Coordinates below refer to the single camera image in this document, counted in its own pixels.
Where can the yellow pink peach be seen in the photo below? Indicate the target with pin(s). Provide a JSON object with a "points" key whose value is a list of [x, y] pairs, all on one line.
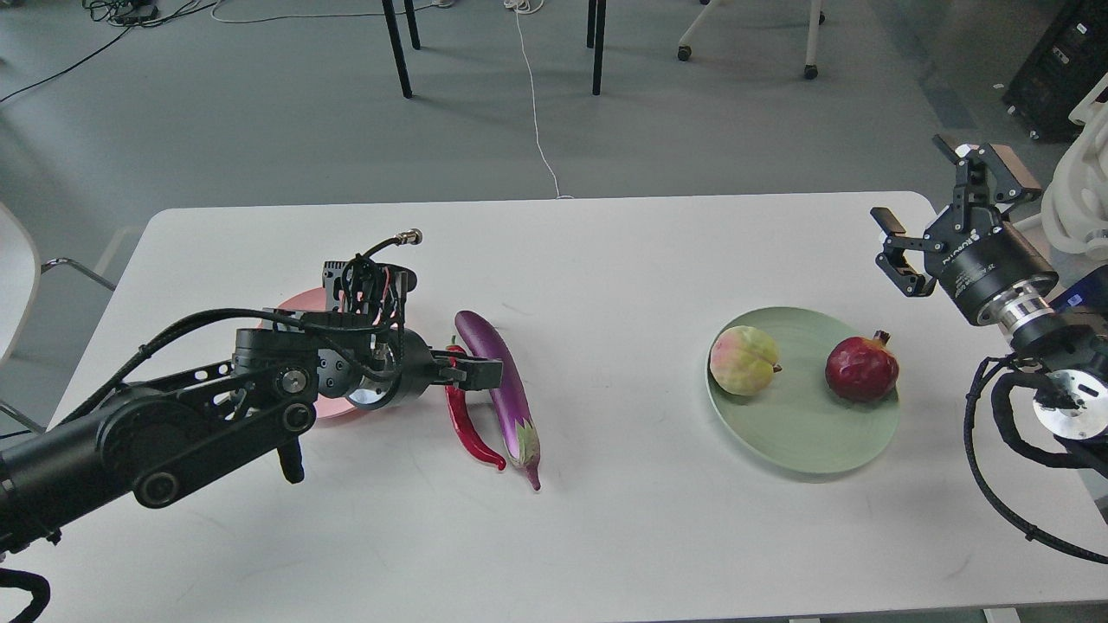
{"points": [[744, 360]]}

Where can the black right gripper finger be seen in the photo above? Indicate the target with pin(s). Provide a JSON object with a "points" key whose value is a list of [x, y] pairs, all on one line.
{"points": [[892, 258], [990, 180]]}

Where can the red chili pepper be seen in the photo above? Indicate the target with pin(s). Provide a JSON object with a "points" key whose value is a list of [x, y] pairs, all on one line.
{"points": [[464, 430]]}

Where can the green plate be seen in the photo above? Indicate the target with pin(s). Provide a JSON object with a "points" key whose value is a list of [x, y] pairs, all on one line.
{"points": [[798, 423]]}

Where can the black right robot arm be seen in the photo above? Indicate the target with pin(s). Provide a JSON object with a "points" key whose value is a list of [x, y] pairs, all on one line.
{"points": [[1048, 394]]}

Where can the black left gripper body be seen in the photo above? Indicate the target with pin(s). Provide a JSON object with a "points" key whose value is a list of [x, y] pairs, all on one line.
{"points": [[405, 365]]}

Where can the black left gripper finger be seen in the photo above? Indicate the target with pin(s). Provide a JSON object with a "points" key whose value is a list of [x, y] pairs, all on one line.
{"points": [[469, 373]]}

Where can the white chair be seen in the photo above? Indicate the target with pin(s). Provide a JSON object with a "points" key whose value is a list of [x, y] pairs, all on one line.
{"points": [[22, 268], [1073, 210]]}

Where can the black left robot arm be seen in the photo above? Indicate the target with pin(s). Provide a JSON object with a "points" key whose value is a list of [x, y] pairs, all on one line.
{"points": [[166, 438]]}

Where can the purple eggplant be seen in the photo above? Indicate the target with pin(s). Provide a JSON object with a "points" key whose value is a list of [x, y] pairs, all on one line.
{"points": [[518, 432]]}

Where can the dark red pomegranate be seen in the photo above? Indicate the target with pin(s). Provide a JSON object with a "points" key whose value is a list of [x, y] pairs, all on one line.
{"points": [[862, 369]]}

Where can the pink plate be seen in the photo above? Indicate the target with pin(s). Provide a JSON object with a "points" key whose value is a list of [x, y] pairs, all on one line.
{"points": [[338, 367]]}

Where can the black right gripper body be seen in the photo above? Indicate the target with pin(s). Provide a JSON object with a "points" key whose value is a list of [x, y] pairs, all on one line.
{"points": [[976, 264]]}

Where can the black table legs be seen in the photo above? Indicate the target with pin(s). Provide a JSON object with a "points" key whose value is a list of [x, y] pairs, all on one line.
{"points": [[594, 40]]}

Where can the white chair left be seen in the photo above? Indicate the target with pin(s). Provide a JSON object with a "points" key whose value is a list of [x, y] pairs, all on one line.
{"points": [[22, 268]]}

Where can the white office chair base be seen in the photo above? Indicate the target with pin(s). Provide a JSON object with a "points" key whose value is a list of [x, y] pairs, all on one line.
{"points": [[816, 17]]}

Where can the black equipment case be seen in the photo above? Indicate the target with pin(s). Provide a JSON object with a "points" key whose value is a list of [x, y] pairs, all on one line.
{"points": [[1066, 63]]}

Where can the white chair right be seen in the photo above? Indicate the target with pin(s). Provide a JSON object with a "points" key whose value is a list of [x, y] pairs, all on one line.
{"points": [[1073, 210]]}

